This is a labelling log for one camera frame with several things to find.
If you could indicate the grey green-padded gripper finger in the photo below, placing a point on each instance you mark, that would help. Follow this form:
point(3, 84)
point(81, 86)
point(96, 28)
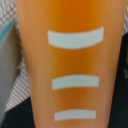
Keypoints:
point(9, 62)

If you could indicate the orange bread loaf toy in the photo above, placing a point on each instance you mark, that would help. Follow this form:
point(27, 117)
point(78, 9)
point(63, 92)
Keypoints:
point(71, 50)

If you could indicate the beige woven placemat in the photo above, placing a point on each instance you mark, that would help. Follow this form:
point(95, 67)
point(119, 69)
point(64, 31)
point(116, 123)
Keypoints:
point(20, 91)

